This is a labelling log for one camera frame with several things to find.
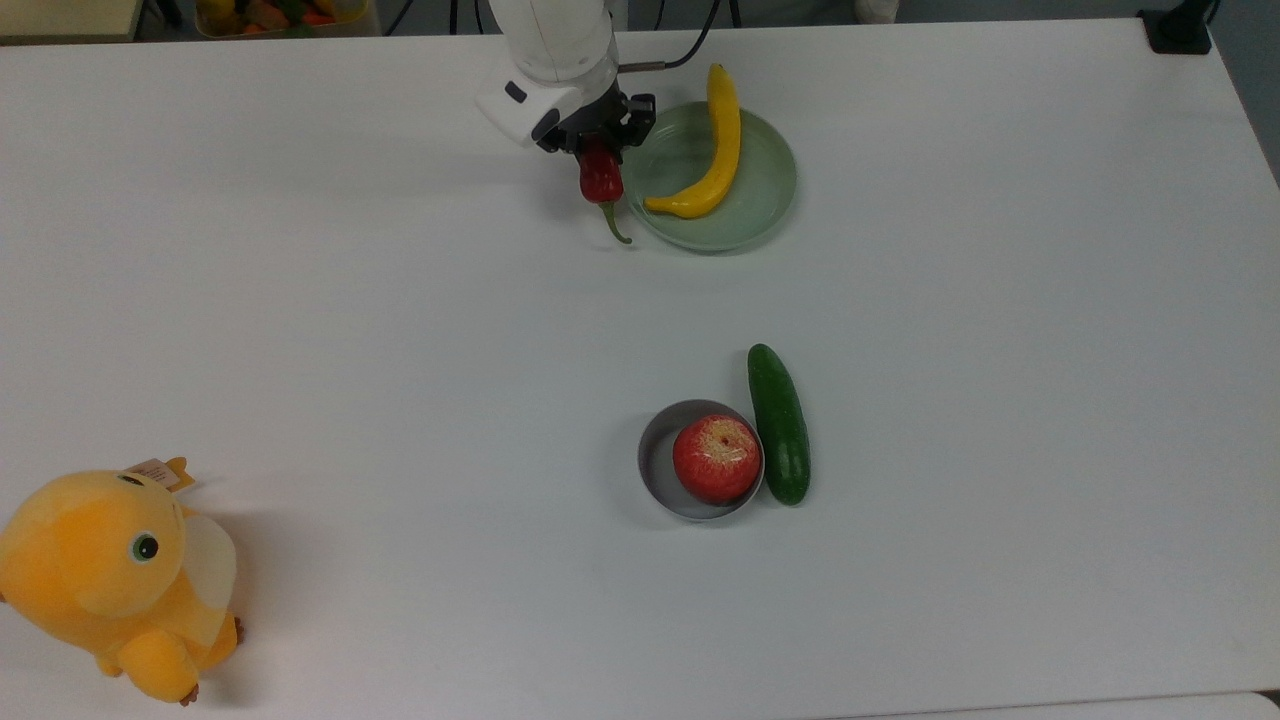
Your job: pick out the yellow banana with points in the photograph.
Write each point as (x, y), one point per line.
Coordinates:
(722, 150)

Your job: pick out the light green plastic plate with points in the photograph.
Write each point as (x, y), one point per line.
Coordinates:
(765, 190)

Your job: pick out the green cucumber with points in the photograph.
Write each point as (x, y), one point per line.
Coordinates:
(780, 430)

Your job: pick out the yellow plush toy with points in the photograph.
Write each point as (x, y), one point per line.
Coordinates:
(100, 580)

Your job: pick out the orange paper tag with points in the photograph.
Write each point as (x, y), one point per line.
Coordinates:
(160, 471)

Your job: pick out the grey round bowl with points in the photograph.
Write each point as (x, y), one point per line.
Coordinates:
(656, 460)

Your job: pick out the red apple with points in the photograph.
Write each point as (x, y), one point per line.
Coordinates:
(716, 458)

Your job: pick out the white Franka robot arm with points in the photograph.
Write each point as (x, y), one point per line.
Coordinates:
(555, 40)

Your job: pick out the light wooden table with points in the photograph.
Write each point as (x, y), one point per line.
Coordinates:
(65, 15)

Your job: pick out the box of toy fruits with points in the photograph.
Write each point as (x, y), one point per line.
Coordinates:
(285, 15)

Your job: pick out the red chili pepper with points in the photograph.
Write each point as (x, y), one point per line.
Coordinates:
(601, 178)

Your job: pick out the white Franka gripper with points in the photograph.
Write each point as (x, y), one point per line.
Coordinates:
(530, 105)

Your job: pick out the black table clamp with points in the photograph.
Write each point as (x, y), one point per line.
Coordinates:
(1178, 28)

